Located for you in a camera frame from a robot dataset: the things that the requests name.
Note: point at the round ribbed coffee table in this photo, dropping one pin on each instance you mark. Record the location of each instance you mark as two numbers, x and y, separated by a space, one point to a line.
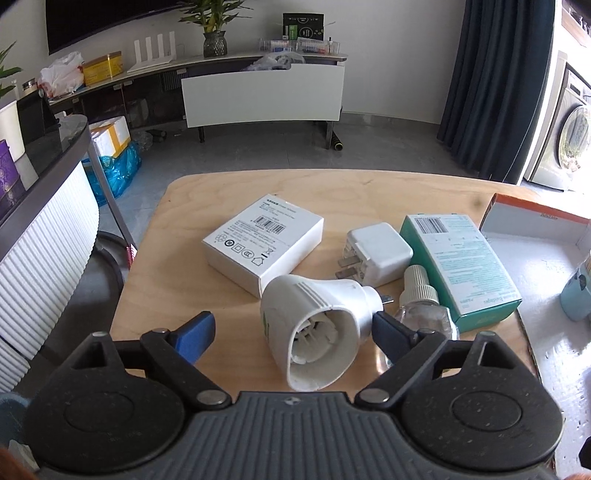
46 240

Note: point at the silver washing machine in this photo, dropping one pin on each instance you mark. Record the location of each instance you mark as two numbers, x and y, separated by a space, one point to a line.
563 138

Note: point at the wooden wall shelf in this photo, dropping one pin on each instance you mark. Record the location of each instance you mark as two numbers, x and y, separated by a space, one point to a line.
577 21

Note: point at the black rolled mat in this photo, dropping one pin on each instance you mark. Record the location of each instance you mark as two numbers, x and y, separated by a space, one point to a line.
336 141

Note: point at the dark blue curtain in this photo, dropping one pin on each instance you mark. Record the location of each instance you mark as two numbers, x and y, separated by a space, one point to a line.
498 92

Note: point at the white router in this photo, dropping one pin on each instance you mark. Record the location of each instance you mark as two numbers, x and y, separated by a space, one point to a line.
154 53

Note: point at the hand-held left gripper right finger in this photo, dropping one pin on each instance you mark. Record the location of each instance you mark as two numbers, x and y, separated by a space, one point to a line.
387 330

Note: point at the white power adapter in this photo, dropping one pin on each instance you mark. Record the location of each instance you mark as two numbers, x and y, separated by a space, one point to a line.
378 251

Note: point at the teal medicine box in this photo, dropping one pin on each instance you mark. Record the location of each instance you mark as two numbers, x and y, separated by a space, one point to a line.
466 267

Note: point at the dark round stool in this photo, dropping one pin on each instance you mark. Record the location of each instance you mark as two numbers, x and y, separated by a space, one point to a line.
108 263

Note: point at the crumpled clear plastic bag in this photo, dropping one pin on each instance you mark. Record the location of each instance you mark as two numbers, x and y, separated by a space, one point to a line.
274 61

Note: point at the purple tray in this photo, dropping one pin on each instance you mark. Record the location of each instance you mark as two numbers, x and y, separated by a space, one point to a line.
9 180

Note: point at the white plug-in repellent heater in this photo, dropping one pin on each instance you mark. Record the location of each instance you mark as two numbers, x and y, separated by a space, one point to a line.
304 309

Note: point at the bamboo plant in glass vase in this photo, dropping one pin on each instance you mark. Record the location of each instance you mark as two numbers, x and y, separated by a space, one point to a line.
214 32

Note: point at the yellow tin box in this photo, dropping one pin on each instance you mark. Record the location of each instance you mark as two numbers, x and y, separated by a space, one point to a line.
102 69

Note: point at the leafy green houseplant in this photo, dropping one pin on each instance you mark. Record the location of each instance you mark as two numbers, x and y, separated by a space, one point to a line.
7 71

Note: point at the light blue toothpick holder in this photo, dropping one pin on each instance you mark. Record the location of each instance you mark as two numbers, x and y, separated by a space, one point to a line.
577 297

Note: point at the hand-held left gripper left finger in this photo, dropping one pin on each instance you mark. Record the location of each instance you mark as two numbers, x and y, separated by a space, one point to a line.
196 333

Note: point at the black wall television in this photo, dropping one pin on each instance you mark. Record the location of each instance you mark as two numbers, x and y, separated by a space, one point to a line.
106 18

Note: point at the white round pot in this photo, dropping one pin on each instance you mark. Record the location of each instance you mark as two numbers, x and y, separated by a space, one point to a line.
10 129

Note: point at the cardboard box with yellow tape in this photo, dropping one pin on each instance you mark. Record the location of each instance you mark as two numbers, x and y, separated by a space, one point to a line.
111 136

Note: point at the white tv cabinet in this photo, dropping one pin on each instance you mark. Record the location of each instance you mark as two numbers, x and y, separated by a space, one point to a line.
263 94

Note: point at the blue plastic bag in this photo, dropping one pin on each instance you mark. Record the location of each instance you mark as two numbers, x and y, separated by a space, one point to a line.
113 170

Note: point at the clear plastic organizer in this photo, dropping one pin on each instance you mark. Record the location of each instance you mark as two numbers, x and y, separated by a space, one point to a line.
300 46

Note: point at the clear liquid bottle white cap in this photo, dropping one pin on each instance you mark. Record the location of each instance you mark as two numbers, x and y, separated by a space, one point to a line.
420 300

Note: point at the white barcode box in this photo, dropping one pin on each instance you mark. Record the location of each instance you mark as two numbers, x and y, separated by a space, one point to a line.
263 240

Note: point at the white plastic bag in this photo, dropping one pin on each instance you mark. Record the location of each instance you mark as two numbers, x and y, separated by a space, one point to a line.
60 74

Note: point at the orange-rimmed cardboard box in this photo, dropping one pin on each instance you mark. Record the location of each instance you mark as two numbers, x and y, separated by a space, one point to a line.
545 277

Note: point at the green and black box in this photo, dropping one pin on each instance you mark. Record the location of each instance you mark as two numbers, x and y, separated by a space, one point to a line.
302 26

